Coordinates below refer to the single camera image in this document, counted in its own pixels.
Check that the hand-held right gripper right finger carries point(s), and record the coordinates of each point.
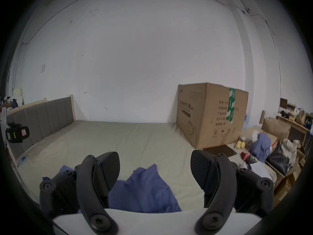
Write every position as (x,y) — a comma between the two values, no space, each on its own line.
(220,190)

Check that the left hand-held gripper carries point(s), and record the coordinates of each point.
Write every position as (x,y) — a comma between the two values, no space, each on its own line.
(17,132)

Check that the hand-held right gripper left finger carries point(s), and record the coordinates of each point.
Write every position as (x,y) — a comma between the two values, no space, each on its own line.
(90,192)

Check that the dark blue garment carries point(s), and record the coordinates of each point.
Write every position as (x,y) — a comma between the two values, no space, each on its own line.
(146,192)

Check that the small blue card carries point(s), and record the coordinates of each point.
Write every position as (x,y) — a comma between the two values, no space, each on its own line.
(24,158)

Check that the grey padded headboard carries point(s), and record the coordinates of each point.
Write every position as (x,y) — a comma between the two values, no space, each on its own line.
(49,116)

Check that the bed with beige sheet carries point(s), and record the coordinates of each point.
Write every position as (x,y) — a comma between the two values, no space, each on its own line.
(122,141)

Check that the bunched blue cloth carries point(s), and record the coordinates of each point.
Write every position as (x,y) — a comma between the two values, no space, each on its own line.
(263,146)

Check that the black bag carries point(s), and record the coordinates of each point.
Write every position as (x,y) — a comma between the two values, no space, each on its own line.
(280,159)

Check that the large brown cardboard carton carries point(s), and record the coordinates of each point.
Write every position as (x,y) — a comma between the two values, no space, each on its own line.
(207,114)

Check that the open brown carton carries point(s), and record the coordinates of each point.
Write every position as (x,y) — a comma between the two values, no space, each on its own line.
(277,128)

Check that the wooden desk with clutter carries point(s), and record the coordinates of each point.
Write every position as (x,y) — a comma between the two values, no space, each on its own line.
(297,126)

